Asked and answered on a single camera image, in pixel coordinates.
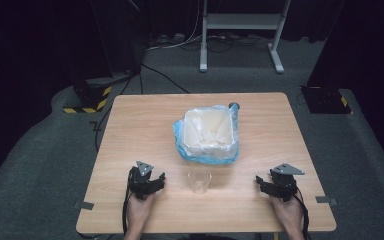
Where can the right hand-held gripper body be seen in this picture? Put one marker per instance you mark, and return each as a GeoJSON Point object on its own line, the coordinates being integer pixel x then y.
{"type": "Point", "coordinates": [283, 183]}

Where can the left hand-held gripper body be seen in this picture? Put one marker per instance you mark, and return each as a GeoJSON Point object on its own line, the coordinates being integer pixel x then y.
{"type": "Point", "coordinates": [140, 181]}

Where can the clear plastic cup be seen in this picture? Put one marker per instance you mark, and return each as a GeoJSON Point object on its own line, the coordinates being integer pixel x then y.
{"type": "Point", "coordinates": [199, 181]}

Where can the white trash bin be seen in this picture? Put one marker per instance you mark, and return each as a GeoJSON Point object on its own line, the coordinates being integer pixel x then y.
{"type": "Point", "coordinates": [208, 131]}

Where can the person's left hand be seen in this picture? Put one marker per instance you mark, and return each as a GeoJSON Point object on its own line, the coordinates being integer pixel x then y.
{"type": "Point", "coordinates": [140, 210]}

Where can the person's right hand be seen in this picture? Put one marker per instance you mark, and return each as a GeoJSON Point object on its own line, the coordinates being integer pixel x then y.
{"type": "Point", "coordinates": [288, 213]}

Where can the blue plastic bin bag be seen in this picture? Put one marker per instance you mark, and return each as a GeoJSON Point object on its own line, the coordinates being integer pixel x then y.
{"type": "Point", "coordinates": [193, 155]}

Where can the grey tape strip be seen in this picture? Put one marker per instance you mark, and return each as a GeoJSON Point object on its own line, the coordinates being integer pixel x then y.
{"type": "Point", "coordinates": [326, 200]}
{"type": "Point", "coordinates": [84, 205]}

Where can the black stand with square base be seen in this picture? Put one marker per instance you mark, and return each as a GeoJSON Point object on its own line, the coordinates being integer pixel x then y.
{"type": "Point", "coordinates": [325, 100]}

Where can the black stand with striped base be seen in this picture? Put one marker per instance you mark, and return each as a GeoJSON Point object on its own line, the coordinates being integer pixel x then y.
{"type": "Point", "coordinates": [90, 96]}

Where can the power strip with plugs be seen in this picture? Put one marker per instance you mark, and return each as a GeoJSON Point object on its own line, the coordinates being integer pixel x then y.
{"type": "Point", "coordinates": [166, 38]}

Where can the white metal stand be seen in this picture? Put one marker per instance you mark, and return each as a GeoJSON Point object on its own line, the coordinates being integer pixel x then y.
{"type": "Point", "coordinates": [243, 20]}

